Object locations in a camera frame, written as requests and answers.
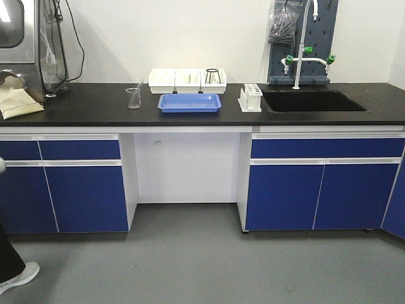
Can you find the white test tube rack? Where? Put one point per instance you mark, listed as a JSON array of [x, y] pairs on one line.
[[250, 98]]

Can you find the blue plastic tray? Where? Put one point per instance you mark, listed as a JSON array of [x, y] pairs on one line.
[[189, 103]]

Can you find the right white storage bin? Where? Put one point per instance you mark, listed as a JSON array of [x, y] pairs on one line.
[[214, 88]]

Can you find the white storage bin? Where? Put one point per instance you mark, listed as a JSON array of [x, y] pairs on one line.
[[162, 80], [214, 88], [187, 80]]

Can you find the middle white storage bin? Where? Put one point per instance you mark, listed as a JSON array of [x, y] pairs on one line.
[[187, 80]]

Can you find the left white storage bin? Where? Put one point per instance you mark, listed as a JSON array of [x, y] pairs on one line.
[[162, 80]]

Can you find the glass beaker on counter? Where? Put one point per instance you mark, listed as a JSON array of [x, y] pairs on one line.
[[134, 100]]

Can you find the black sink basin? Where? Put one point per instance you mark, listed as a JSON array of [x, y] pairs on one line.
[[312, 101]]

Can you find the white lab faucet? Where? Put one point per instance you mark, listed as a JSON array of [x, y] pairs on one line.
[[303, 49]]

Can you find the right blue cabinet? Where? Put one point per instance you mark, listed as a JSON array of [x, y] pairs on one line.
[[319, 181]]

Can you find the blue cabinet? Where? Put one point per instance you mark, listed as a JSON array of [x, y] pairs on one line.
[[319, 181], [65, 183]]

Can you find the left blue cabinet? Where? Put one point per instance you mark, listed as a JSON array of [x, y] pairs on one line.
[[65, 183]]

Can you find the plastic bag of pegs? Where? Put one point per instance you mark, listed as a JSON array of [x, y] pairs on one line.
[[283, 22]]

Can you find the blue-grey drying pegboard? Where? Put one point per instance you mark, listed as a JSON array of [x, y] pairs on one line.
[[319, 36]]

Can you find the beige folded cloth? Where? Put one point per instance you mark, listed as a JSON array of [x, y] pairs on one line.
[[15, 101]]

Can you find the white shoe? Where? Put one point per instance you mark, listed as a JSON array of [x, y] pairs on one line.
[[28, 274]]

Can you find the stainless steel cabinet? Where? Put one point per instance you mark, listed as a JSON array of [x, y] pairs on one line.
[[32, 47]]

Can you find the black wire tripod stand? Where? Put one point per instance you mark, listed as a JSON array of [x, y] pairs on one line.
[[212, 76]]

